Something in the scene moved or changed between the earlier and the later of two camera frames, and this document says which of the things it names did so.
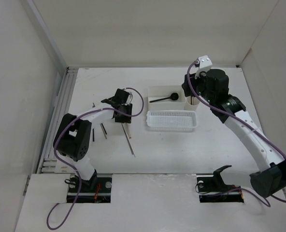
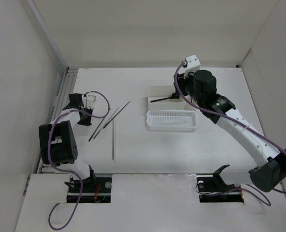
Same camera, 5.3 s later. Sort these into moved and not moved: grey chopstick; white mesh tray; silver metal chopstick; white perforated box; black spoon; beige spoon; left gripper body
Moved: grey chopstick; beige spoon; left gripper body; silver metal chopstick
Not moved: black spoon; white mesh tray; white perforated box
